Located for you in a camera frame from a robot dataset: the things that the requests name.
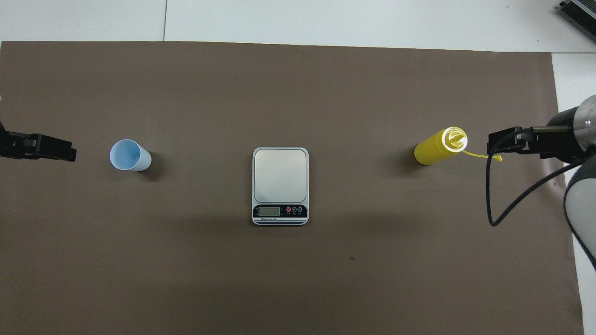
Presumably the grey finned metal device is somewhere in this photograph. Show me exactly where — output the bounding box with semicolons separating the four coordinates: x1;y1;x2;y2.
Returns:
558;0;596;43

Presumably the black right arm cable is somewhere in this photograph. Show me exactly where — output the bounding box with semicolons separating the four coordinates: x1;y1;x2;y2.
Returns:
486;123;585;227

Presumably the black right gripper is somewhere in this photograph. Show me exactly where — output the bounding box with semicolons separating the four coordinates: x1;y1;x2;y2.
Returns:
488;107;582;163

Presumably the brown table mat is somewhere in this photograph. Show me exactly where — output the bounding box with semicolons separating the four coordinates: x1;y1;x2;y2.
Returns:
0;41;585;335

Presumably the yellow squeeze bottle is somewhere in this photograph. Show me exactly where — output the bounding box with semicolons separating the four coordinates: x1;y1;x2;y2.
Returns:
414;126;503;166

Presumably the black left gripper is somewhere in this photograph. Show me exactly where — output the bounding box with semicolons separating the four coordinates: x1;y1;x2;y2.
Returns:
0;122;77;162

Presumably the silver digital kitchen scale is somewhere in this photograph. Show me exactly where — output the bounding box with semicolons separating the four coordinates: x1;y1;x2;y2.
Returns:
252;147;309;227

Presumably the light blue paper cup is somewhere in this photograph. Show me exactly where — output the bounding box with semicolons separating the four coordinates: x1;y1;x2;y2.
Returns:
110;139;152;172

